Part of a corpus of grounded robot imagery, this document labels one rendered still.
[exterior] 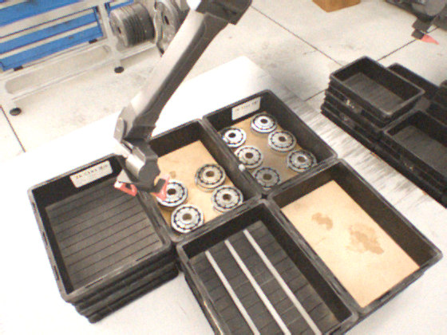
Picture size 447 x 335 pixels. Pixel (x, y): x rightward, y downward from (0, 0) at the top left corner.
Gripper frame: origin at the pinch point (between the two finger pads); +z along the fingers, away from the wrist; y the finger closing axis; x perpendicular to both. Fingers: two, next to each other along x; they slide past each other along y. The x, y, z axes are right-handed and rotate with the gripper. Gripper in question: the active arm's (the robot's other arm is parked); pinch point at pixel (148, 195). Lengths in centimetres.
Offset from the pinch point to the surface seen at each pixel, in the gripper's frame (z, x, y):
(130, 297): 23.8, -21.7, -4.2
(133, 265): 4.8, -19.1, 3.1
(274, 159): 17.8, 35.2, 27.6
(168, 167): 12.3, 20.9, -6.7
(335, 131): 33, 70, 46
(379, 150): 70, 98, 67
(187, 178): 13.7, 18.4, 1.4
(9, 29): 9, 109, -154
